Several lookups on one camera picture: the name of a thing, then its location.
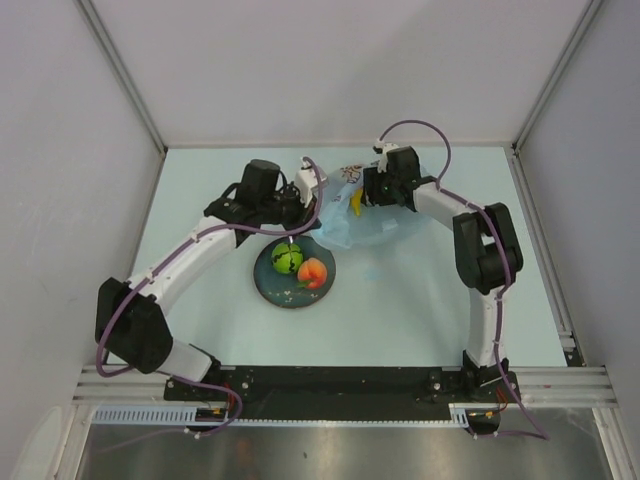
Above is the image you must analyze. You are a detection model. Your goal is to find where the light blue printed plastic bag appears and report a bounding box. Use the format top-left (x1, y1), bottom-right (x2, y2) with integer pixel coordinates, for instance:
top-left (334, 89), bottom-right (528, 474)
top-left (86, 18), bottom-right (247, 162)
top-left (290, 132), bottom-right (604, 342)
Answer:
top-left (310, 164), bottom-right (430, 251)

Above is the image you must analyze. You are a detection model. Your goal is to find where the yellow fake banana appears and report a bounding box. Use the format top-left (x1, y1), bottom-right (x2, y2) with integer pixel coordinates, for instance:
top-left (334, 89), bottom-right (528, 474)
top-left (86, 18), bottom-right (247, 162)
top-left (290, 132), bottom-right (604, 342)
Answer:
top-left (349, 187), bottom-right (364, 217)

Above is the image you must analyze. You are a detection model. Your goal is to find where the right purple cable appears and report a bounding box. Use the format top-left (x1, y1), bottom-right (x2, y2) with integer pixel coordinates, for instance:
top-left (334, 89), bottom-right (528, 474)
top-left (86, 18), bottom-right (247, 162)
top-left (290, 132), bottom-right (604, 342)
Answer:
top-left (372, 119), bottom-right (550, 441)

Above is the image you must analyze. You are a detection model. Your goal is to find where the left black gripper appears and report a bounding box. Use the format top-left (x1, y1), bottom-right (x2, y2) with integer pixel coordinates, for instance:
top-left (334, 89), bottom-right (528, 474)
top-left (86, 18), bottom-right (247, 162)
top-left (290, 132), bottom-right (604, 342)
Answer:
top-left (258, 181), bottom-right (320, 240)

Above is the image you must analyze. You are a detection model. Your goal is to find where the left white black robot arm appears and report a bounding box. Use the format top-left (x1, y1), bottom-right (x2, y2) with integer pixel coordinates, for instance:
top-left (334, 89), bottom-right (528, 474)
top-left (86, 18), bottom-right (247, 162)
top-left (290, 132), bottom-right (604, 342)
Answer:
top-left (95, 157), bottom-right (327, 400)

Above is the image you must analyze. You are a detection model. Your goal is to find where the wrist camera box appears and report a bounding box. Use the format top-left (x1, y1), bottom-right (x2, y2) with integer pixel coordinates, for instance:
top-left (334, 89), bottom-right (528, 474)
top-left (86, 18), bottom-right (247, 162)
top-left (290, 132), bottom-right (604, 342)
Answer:
top-left (294, 166), bottom-right (318, 207)
top-left (373, 139), bottom-right (399, 173)

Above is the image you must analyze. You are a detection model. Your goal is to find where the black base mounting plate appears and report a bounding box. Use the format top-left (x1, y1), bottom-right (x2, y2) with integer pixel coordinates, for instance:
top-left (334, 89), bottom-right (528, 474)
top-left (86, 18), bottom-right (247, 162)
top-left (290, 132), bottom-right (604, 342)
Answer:
top-left (163, 364), bottom-right (522, 421)

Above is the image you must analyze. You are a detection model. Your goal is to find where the aluminium frame rail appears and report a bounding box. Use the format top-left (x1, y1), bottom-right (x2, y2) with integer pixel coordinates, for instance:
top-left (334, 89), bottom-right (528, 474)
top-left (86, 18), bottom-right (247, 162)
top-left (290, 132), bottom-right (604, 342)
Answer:
top-left (72, 366), bottom-right (618, 408)

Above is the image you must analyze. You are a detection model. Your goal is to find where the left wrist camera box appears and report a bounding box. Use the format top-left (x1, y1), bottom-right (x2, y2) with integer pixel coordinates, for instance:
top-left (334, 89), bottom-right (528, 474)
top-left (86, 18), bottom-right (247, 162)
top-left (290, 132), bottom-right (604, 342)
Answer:
top-left (294, 166), bottom-right (318, 207)

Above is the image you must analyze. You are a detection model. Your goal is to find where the green fake watermelon ball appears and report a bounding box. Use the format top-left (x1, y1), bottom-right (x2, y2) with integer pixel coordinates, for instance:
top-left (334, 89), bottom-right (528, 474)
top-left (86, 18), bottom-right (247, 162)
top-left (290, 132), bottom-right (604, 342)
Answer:
top-left (271, 242), bottom-right (304, 274)

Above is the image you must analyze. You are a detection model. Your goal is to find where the white slotted cable duct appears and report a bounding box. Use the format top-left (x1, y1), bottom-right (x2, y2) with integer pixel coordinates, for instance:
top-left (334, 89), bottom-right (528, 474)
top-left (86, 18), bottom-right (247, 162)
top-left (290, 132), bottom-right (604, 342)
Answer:
top-left (92, 405), bottom-right (469, 429)

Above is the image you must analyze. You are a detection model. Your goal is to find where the left corner aluminium post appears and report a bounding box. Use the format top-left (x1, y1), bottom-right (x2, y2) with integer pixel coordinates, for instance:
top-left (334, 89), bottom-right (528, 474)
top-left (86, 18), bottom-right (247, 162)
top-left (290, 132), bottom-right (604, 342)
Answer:
top-left (74, 0), bottom-right (169, 154)

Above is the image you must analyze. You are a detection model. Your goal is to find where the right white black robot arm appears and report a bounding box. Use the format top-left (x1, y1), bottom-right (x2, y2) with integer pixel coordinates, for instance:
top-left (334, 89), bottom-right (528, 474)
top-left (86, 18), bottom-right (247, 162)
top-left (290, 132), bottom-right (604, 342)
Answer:
top-left (363, 141), bottom-right (524, 401)

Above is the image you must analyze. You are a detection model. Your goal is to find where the dark blue ceramic plate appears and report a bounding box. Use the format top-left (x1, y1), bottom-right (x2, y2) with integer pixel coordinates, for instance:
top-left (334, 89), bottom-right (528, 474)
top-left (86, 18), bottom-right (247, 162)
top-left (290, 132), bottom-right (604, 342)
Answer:
top-left (253, 236), bottom-right (336, 309)

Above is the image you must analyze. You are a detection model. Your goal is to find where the corner aluminium post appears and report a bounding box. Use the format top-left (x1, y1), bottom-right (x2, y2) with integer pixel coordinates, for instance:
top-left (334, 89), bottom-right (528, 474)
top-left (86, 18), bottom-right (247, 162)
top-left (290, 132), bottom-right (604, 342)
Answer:
top-left (74, 0), bottom-right (169, 154)
top-left (512, 0), bottom-right (609, 151)

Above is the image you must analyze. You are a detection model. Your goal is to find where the right corner aluminium post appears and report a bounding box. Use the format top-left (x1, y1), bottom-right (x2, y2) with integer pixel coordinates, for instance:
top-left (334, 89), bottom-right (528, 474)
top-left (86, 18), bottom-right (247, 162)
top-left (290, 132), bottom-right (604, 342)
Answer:
top-left (512, 0), bottom-right (609, 151)

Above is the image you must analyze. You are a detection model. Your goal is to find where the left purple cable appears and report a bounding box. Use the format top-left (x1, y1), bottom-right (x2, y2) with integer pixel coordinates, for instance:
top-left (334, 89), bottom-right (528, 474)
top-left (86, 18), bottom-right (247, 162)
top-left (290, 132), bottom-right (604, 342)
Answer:
top-left (94, 156), bottom-right (331, 377)

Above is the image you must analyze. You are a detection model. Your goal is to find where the purple cable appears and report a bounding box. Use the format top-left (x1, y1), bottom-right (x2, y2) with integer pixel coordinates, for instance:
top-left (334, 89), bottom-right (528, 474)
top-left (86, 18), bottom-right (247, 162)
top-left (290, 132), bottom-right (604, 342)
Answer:
top-left (372, 119), bottom-right (550, 441)
top-left (94, 156), bottom-right (331, 377)

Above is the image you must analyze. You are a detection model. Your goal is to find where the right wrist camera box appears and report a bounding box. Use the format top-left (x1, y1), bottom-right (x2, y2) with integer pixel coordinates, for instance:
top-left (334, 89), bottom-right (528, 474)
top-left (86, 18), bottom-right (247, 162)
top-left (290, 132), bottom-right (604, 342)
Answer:
top-left (373, 139), bottom-right (399, 173)

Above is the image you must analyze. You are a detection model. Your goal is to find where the orange fake peach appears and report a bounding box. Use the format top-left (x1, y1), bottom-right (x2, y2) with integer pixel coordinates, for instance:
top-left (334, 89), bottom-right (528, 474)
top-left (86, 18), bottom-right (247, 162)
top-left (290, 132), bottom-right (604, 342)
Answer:
top-left (297, 258), bottom-right (328, 289)

